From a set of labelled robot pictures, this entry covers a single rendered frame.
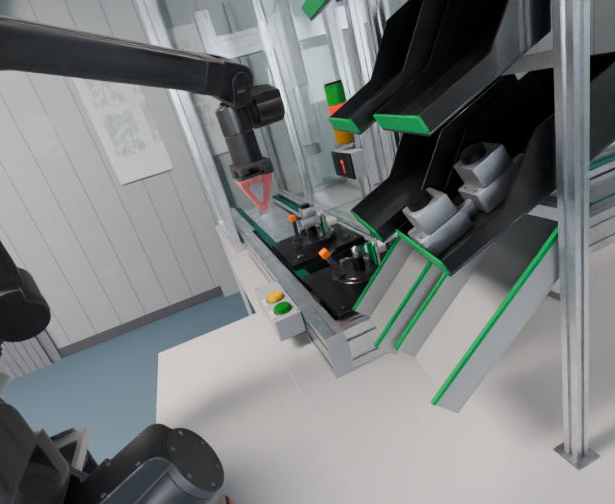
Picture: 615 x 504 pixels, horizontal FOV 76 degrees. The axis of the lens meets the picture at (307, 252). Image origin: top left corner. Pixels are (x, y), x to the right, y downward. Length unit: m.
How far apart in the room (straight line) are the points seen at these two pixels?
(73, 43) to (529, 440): 0.83
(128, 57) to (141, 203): 2.71
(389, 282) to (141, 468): 0.56
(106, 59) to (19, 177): 2.82
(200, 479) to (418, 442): 0.47
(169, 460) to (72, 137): 3.09
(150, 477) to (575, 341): 0.48
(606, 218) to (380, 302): 0.68
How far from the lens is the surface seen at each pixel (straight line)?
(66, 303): 3.62
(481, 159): 0.51
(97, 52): 0.64
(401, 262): 0.76
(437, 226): 0.50
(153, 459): 0.32
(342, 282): 0.94
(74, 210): 3.39
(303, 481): 0.74
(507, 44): 0.46
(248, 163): 0.76
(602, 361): 0.88
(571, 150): 0.48
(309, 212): 1.24
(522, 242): 0.62
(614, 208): 1.25
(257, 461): 0.79
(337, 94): 1.08
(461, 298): 0.65
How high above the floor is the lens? 1.42
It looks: 22 degrees down
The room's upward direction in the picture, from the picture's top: 16 degrees counter-clockwise
